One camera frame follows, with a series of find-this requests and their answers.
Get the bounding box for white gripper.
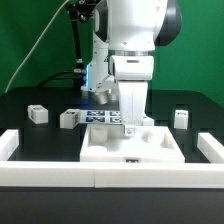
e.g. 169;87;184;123
109;55;154;136

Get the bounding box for white square table top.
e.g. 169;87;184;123
80;124;185;163

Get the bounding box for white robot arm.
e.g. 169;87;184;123
76;0;182;136

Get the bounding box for blue marker tag sheet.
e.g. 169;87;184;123
80;110;121;124

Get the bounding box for white U-shaped fence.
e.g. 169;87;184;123
0;129;224;189

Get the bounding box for grey cable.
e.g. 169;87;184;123
4;0;71;94

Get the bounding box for black cable hose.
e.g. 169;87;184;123
37;2;88;89

